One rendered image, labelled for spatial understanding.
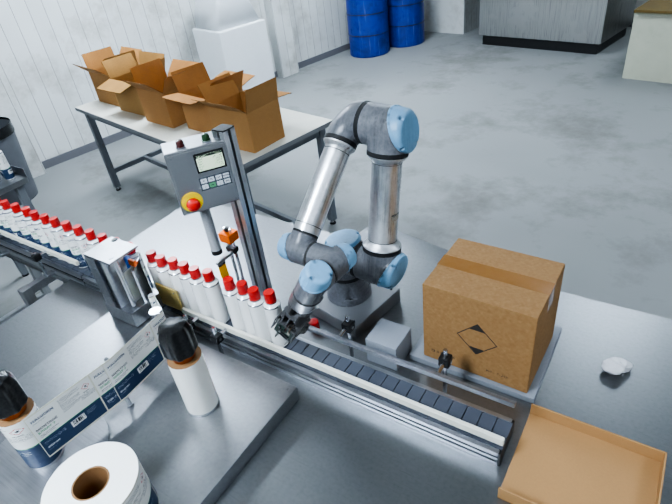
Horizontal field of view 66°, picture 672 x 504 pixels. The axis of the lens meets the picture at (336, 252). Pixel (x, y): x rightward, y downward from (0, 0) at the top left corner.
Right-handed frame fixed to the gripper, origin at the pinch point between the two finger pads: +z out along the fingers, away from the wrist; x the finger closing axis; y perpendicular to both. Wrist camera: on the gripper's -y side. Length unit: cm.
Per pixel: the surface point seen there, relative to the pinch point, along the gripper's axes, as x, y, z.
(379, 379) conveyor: 28.7, -1.1, -10.2
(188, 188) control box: -44, -1, -24
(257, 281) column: -20.0, -11.8, 6.2
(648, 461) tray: 87, -11, -39
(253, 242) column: -26.3, -12.8, -7.7
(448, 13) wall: -180, -716, 177
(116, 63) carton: -256, -166, 128
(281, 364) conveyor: 4.0, 5.5, 6.5
